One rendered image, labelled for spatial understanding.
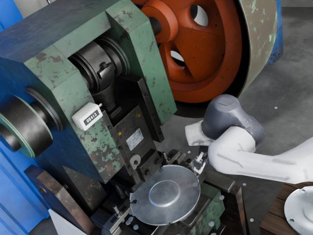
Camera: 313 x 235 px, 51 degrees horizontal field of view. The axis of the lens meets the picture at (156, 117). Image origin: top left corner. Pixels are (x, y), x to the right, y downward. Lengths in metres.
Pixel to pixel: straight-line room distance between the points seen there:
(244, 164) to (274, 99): 2.10
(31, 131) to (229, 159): 0.51
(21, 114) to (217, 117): 0.52
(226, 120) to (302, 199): 0.94
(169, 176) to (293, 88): 1.87
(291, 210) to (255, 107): 1.31
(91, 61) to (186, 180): 0.64
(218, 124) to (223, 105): 0.06
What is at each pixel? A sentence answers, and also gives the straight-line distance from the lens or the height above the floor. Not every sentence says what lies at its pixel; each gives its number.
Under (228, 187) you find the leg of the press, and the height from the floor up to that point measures 0.64.
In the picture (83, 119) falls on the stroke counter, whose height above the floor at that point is 1.33.
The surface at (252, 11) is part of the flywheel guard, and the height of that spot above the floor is 1.40.
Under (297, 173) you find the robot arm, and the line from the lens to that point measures 0.80.
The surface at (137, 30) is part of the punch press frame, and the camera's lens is 1.02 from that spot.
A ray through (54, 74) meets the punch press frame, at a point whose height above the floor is 1.45.
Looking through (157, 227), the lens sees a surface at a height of 0.70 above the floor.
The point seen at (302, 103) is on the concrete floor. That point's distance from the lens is 2.87.
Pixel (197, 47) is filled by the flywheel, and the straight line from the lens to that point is 1.23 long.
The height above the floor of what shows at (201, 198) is 0.78.
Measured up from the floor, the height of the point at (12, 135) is 1.35.
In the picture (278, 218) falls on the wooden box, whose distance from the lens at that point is 1.72.
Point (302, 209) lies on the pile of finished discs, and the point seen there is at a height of 0.36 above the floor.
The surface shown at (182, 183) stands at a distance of 1.34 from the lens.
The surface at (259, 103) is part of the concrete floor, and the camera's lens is 2.90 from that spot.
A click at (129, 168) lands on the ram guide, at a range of 1.13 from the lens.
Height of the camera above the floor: 1.79
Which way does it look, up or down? 37 degrees down
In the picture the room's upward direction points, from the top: 20 degrees counter-clockwise
